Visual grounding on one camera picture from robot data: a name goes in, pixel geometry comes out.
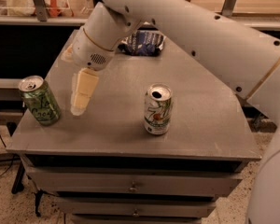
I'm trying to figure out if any metal railing frame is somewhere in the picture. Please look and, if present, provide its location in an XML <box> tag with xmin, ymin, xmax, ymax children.
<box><xmin>0</xmin><ymin>0</ymin><xmax>280</xmax><ymax>32</ymax></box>

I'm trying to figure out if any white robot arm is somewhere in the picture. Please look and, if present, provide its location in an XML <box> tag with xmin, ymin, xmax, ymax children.
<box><xmin>63</xmin><ymin>0</ymin><xmax>280</xmax><ymax>224</ymax></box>

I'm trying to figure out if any middle grey drawer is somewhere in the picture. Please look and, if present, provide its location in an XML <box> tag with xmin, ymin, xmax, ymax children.
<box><xmin>56</xmin><ymin>198</ymin><xmax>216</xmax><ymax>218</ymax></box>

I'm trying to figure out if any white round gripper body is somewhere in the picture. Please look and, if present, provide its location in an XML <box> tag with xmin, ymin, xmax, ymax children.
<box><xmin>72</xmin><ymin>27</ymin><xmax>115</xmax><ymax>71</ymax></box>

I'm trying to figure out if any orange white bag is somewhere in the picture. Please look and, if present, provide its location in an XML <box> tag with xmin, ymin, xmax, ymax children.
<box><xmin>7</xmin><ymin>0</ymin><xmax>73</xmax><ymax>21</ymax></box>

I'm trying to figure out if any grey drawer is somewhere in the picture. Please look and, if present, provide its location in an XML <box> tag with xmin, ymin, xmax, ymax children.
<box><xmin>26</xmin><ymin>167</ymin><xmax>241</xmax><ymax>198</ymax></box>
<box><xmin>56</xmin><ymin>198</ymin><xmax>216</xmax><ymax>218</ymax></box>

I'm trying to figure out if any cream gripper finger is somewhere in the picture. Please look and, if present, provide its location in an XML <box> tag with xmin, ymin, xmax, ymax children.
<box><xmin>71</xmin><ymin>68</ymin><xmax>99</xmax><ymax>116</ymax></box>
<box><xmin>61</xmin><ymin>45</ymin><xmax>73</xmax><ymax>63</ymax></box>

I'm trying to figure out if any dark blue chip bag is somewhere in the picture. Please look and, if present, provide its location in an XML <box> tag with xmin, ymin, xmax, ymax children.
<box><xmin>119</xmin><ymin>31</ymin><xmax>165</xmax><ymax>57</ymax></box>

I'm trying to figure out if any grey drawer cabinet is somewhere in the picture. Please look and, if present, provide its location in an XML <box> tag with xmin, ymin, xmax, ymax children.
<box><xmin>8</xmin><ymin>43</ymin><xmax>260</xmax><ymax>224</ymax></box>

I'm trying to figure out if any green soda can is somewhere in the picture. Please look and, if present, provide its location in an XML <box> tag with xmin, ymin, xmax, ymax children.
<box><xmin>18</xmin><ymin>76</ymin><xmax>61</xmax><ymax>126</ymax></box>

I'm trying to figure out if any top grey drawer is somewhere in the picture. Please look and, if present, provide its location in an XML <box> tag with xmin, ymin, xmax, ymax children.
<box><xmin>26</xmin><ymin>167</ymin><xmax>241</xmax><ymax>198</ymax></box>

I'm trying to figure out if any white 7up can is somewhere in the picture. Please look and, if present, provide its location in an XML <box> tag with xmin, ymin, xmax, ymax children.
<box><xmin>144</xmin><ymin>83</ymin><xmax>173</xmax><ymax>135</ymax></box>

